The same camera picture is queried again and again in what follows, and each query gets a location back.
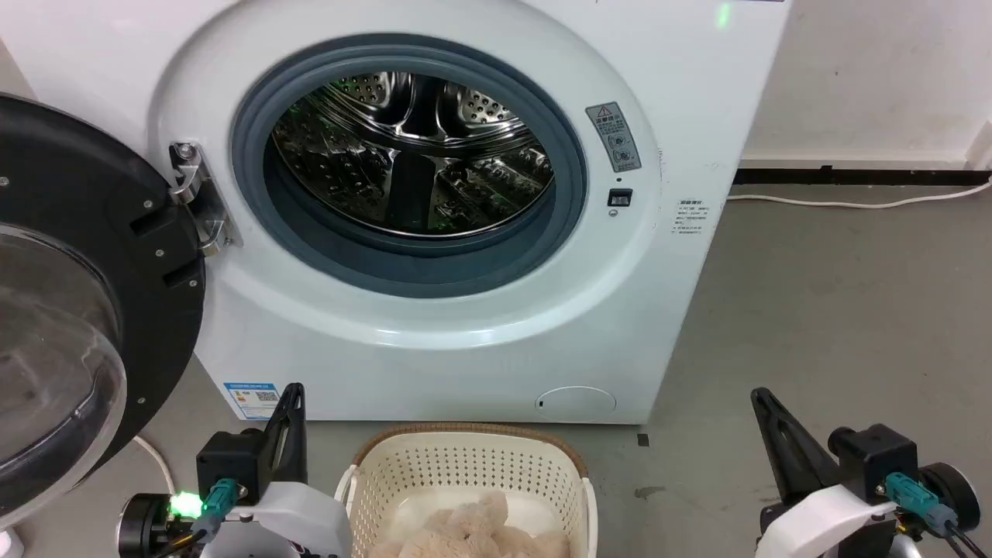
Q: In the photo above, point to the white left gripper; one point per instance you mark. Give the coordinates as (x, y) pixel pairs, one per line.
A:
(298, 519)

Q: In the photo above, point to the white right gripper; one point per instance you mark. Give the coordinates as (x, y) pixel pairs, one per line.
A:
(825, 523)

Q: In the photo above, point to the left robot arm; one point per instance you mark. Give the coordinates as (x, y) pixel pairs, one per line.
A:
(143, 527)

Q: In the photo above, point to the white front-load washing machine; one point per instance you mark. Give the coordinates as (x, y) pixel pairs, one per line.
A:
(465, 364)

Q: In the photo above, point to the blue energy label sticker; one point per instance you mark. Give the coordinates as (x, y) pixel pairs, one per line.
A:
(251, 399)

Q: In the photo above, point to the cream perforated laundry basket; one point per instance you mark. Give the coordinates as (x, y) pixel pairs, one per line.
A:
(465, 465)

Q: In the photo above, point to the grey rubber door seal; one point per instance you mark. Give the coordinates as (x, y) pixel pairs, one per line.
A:
(310, 244)

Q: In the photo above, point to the beige plush toy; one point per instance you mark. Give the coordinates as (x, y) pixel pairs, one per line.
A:
(473, 535)

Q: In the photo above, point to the round white filter cover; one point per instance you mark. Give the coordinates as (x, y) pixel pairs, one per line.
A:
(576, 404)

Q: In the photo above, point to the chrome door hinge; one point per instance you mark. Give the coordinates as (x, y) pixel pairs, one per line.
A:
(200, 203)

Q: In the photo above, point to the black baseboard strip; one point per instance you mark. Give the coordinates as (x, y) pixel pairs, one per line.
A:
(852, 176)

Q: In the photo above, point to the black round glass washer door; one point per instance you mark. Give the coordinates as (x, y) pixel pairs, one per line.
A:
(70, 256)

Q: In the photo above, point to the stainless steel washer drum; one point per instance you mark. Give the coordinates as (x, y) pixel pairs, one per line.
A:
(411, 155)

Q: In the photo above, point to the grey warning sticker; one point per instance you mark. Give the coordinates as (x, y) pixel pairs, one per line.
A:
(614, 136)

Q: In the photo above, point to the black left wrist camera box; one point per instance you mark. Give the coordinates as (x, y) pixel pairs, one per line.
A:
(231, 465)

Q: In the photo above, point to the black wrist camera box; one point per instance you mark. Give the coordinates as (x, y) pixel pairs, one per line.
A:
(231, 465)
(872, 457)

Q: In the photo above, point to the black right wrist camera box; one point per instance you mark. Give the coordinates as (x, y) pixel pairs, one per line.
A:
(872, 457)

